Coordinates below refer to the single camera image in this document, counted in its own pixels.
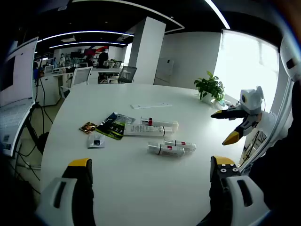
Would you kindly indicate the white office desk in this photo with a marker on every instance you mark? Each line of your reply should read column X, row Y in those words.
column 50, row 87

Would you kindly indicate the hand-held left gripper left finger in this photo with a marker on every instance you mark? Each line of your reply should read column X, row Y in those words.
column 77, row 188

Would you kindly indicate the white chest-worn device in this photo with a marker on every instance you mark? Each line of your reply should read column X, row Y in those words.
column 289, row 58

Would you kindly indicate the green potted plant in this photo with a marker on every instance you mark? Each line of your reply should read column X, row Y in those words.
column 208, row 86

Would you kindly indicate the flat white strip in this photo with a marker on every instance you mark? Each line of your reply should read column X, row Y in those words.
column 150, row 106

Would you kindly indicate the person's dark jeans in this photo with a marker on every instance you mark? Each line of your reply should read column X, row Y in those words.
column 282, row 164

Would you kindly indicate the small white skincare bottle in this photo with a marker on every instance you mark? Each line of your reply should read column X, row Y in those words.
column 164, row 149
column 185, row 145

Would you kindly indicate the gold skincare sachet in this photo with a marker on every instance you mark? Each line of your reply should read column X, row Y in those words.
column 88, row 127

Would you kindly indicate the white mesh office chair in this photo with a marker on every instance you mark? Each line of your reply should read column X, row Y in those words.
column 81, row 75

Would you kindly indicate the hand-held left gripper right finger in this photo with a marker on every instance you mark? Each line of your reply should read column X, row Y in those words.
column 235, row 200

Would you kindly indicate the white red-collar skincare pump bottle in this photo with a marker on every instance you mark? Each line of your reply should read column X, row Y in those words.
column 164, row 123

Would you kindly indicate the white laptop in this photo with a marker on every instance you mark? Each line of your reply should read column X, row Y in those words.
column 21, row 70

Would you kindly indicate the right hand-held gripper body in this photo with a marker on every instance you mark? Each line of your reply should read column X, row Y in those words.
column 252, row 101

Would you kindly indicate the small clear skincare sachet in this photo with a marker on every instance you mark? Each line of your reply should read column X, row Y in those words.
column 96, row 141

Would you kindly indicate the dark mesh office chair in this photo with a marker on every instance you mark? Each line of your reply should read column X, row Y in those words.
column 127, row 74

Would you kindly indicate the green black skincare sachet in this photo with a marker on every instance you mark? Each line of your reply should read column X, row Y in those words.
column 110, row 129

